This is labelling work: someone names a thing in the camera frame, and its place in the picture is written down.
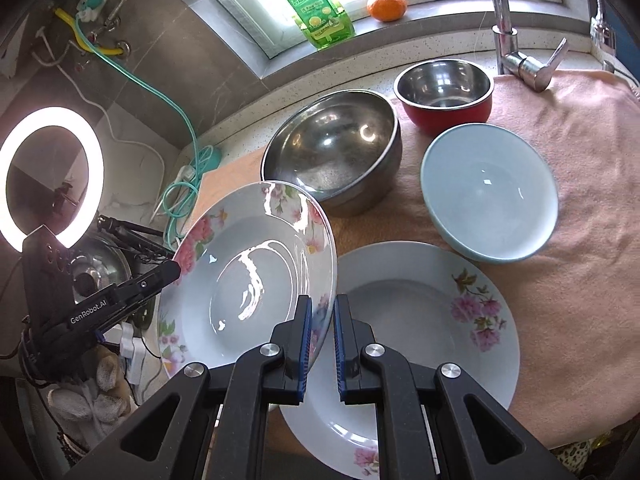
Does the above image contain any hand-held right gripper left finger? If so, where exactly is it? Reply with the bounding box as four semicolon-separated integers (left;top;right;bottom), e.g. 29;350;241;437
62;295;313;480

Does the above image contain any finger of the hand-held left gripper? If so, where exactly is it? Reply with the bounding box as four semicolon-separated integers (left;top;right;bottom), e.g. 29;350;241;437
112;260;182;311

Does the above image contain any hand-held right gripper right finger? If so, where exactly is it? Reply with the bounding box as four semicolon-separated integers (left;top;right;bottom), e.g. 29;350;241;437
334;294;576;480

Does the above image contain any floral white plate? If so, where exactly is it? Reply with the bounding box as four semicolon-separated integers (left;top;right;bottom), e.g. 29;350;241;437
277;241;521;467
157;180;338;378

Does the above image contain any large stainless steel bowl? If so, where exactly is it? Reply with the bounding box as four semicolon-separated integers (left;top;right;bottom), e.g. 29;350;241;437
260;89;403;218

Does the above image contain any light blue ceramic bowl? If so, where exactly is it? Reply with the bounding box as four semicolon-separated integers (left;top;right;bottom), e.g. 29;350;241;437
420;122;559;264

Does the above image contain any red steel bowl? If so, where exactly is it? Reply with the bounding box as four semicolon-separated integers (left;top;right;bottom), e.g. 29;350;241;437
393;59;495;136

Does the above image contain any person's left hand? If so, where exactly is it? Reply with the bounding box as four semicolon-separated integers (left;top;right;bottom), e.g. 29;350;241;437
47;347;133;423

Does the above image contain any black tripod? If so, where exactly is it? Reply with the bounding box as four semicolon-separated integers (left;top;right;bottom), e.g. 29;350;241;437
97;215;173;261

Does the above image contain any steel pot lid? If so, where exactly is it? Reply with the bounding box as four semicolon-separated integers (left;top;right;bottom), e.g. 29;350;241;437
65;237;136;306

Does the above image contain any white charger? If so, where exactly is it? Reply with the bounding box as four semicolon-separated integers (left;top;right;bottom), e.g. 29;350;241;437
120;322;146;383

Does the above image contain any teal power strip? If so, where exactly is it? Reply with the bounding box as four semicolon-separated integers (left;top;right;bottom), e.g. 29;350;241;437
192;145;222;173

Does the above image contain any yellow pipe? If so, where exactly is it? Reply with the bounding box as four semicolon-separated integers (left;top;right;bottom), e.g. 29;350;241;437
55;7;123;58

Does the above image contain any pink towel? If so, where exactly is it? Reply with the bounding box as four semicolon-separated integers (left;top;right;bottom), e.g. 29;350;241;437
180;70;640;461

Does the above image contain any patterned cloth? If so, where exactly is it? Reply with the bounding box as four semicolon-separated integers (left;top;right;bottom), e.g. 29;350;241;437
555;425;626;476

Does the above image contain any white window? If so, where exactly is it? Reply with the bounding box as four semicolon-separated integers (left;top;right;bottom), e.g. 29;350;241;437
185;0;591;58

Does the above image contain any green dish soap bottle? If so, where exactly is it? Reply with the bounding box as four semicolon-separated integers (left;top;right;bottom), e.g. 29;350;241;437
267;0;357;51

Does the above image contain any orange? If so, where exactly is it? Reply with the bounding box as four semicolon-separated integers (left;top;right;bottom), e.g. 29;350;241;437
366;0;408;23

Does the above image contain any chrome faucet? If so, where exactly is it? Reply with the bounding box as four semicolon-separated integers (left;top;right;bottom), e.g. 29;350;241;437
482;0;571;93

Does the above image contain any white ring light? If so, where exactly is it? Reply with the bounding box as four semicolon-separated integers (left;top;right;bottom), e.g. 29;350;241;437
0;105;104;249

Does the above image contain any white cable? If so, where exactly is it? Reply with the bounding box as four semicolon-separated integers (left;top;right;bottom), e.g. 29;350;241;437
30;50;168;221

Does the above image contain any teal cable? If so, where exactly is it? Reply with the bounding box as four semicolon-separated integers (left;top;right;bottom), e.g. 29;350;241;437
72;15;221;253

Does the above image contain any white wall outlet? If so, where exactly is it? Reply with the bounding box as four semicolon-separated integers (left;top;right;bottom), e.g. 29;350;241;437
75;0;108;23

